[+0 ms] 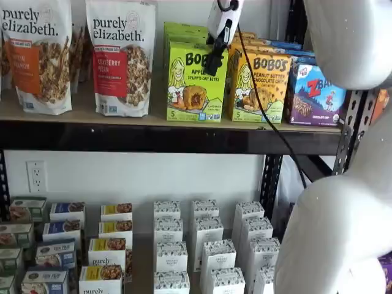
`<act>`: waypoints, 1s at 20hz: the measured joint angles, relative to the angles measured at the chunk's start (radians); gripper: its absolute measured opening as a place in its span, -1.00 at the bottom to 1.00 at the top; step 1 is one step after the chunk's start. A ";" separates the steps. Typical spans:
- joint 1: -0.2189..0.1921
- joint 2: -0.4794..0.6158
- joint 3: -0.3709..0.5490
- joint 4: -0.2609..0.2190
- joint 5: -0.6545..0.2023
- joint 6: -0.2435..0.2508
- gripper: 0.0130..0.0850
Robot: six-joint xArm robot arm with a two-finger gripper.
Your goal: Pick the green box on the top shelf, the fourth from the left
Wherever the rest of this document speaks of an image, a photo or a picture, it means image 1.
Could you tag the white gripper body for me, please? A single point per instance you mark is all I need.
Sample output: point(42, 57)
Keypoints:
point(223, 12)

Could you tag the white plastic bag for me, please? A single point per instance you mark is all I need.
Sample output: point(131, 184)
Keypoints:
point(288, 183)

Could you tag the white wall outlet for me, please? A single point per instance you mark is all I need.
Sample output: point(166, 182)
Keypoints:
point(36, 176)

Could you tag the orange snack box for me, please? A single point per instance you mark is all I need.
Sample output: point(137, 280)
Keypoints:
point(381, 104)

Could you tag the orange label granola bag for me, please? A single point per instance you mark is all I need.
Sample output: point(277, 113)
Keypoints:
point(36, 76)

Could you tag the red label granola bag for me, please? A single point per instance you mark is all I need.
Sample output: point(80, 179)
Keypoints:
point(122, 76)

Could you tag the green Bobo's apple pie box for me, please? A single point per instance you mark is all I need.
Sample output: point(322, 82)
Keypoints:
point(186, 38)
point(185, 31)
point(193, 92)
point(183, 25)

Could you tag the white granola bag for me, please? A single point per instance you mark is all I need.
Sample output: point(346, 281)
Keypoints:
point(80, 55)
point(4, 61)

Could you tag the yellow Bobo's peanut butter box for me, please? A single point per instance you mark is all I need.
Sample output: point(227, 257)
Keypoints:
point(249, 48)
point(247, 34)
point(275, 98)
point(249, 40)

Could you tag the tan shelf board with bags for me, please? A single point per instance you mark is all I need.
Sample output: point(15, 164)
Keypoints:
point(82, 107)

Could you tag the blue Zbar snack box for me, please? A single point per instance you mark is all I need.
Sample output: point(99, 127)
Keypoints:
point(284, 45)
point(306, 60)
point(301, 53)
point(312, 101)

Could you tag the purple snack box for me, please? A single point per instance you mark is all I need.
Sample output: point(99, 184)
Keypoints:
point(386, 275)

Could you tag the black metal rack frame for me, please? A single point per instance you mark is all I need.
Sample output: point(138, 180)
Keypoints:
point(153, 137)

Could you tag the blue oatmeal box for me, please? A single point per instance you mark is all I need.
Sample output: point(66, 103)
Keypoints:
point(56, 254)
point(61, 229)
point(44, 281)
point(67, 211)

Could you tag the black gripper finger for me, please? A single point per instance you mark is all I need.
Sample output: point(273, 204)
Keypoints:
point(211, 38)
point(214, 62)

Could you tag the green oatmeal box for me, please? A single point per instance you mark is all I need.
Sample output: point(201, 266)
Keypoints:
point(10, 258)
point(6, 284)
point(16, 234)
point(29, 208)

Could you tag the white floral pattern carton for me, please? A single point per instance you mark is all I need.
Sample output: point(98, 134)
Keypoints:
point(249, 209)
point(208, 229)
point(265, 254)
point(205, 208)
point(168, 229)
point(226, 280)
point(263, 280)
point(171, 255)
point(217, 257)
point(257, 228)
point(171, 281)
point(167, 209)

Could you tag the yellow purely elizabeth box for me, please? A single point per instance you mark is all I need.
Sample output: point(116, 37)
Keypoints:
point(107, 252)
point(116, 211)
point(101, 278)
point(115, 229)

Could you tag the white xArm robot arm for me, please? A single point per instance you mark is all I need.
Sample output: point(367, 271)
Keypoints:
point(330, 232)

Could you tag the purely elizabeth small boxes group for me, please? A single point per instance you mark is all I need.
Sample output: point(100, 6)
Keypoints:
point(142, 254)

